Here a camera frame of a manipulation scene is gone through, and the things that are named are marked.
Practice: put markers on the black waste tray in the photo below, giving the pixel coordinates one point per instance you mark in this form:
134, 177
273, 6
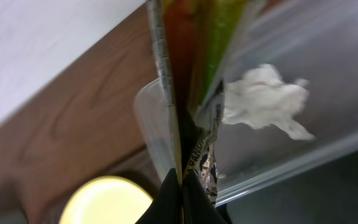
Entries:
325, 195

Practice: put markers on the yellow plate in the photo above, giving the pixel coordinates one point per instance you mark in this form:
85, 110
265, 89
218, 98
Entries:
106, 199

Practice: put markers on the white paper napkin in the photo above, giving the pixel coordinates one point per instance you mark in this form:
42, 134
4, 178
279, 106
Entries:
261, 99

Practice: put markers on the dark brown serving tray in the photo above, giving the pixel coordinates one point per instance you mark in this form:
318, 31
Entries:
137, 167

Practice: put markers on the clear plastic waste bin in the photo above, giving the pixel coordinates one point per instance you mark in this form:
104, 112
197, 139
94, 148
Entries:
313, 40

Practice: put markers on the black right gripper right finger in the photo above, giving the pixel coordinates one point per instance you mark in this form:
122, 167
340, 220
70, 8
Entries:
197, 207

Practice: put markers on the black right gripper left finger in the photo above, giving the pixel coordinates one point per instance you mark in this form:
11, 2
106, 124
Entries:
166, 206

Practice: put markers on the colourful snack wrapper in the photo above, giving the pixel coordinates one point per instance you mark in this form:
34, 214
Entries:
193, 44

